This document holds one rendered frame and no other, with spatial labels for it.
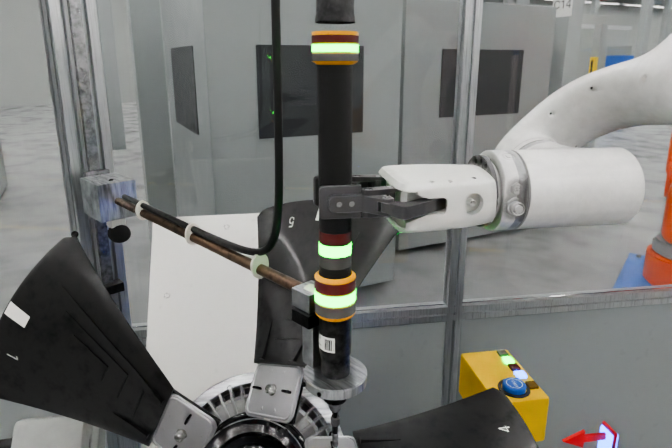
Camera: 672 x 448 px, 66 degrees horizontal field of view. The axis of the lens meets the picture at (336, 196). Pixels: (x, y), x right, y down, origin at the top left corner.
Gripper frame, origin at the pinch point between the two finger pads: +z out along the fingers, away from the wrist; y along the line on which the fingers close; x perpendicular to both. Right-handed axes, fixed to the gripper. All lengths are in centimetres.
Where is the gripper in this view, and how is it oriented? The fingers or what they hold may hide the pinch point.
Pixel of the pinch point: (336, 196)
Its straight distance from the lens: 51.4
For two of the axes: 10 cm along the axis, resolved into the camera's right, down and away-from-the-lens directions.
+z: -9.9, 0.4, -1.5
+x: 0.0, -9.7, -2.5
